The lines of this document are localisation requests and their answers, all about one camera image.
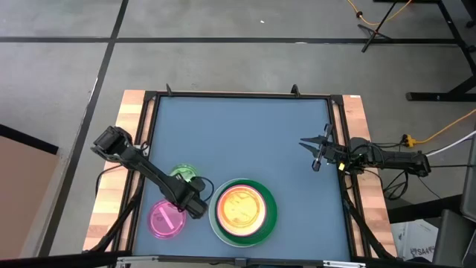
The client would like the brown partition board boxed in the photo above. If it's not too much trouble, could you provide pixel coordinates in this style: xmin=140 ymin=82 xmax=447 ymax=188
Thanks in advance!
xmin=0 ymin=124 xmax=60 ymax=261

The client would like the dark grey chair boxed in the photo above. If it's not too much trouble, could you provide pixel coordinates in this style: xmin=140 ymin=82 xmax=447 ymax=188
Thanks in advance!
xmin=433 ymin=208 xmax=476 ymax=268

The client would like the white cable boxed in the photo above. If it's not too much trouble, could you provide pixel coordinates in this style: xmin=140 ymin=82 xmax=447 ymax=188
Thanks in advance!
xmin=423 ymin=130 xmax=476 ymax=157

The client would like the black metal table frame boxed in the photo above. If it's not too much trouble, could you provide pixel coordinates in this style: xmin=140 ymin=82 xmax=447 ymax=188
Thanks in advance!
xmin=83 ymin=83 xmax=399 ymax=268

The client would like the yellow extension cable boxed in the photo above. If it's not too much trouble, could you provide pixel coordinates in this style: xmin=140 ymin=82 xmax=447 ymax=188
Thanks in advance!
xmin=346 ymin=0 xmax=414 ymax=27
xmin=402 ymin=108 xmax=476 ymax=147

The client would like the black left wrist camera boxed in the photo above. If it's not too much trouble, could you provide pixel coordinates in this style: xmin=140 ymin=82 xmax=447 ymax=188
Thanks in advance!
xmin=189 ymin=177 xmax=206 ymax=193

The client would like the grey metal cabinet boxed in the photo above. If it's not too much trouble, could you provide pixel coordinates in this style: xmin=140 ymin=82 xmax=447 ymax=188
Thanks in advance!
xmin=460 ymin=128 xmax=476 ymax=224

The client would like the black tripod stand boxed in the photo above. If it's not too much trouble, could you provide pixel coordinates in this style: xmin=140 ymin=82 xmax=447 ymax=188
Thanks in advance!
xmin=357 ymin=0 xmax=399 ymax=53

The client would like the large green plastic plate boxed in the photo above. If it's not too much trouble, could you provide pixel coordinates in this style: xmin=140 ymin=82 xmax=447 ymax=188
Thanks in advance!
xmin=213 ymin=179 xmax=279 ymax=247

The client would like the small translucent green plate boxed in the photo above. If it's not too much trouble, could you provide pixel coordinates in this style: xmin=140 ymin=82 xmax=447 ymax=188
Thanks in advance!
xmin=169 ymin=163 xmax=200 ymax=184

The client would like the small translucent pink plate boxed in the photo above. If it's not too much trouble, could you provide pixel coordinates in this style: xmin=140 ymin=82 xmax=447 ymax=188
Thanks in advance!
xmin=147 ymin=199 xmax=187 ymax=240

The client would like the large white plastic plate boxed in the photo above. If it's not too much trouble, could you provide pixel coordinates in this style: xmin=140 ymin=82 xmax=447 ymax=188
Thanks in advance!
xmin=208 ymin=177 xmax=261 ymax=249

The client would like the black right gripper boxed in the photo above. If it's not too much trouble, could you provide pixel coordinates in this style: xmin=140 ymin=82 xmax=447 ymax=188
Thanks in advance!
xmin=299 ymin=124 xmax=349 ymax=173

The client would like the black desk foot bar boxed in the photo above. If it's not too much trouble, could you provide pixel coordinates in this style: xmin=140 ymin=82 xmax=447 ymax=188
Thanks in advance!
xmin=386 ymin=193 xmax=464 ymax=224

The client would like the thin black cable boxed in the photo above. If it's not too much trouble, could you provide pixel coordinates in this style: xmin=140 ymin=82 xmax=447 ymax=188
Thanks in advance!
xmin=429 ymin=163 xmax=476 ymax=169

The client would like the white printed cardboard box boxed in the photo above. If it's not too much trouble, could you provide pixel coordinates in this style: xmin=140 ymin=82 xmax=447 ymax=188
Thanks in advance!
xmin=390 ymin=219 xmax=440 ymax=261

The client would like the blue table mat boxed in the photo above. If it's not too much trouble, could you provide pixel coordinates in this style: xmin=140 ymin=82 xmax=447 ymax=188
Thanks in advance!
xmin=132 ymin=95 xmax=353 ymax=261

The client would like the black desk frame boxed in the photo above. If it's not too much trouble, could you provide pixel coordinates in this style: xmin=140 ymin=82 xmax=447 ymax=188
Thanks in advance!
xmin=373 ymin=0 xmax=476 ymax=102

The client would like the small translucent orange plate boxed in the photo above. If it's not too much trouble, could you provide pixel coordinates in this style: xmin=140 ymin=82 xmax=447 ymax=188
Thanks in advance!
xmin=222 ymin=190 xmax=261 ymax=229

